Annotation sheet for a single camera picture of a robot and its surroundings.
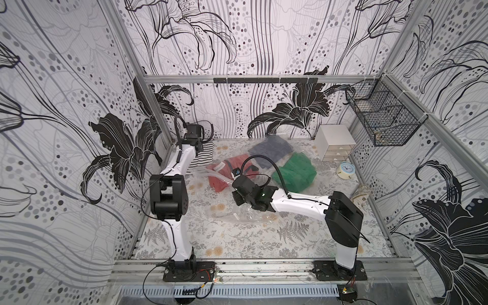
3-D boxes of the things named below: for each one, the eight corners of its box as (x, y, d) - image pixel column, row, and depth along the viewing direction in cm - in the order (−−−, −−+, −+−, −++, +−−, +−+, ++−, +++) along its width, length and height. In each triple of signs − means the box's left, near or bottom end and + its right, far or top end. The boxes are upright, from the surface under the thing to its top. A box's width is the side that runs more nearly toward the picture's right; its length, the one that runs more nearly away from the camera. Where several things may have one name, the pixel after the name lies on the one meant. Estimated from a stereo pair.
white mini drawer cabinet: (319, 162, 110) (326, 146, 99) (311, 135, 124) (317, 119, 113) (348, 161, 110) (359, 146, 99) (337, 135, 124) (345, 119, 113)
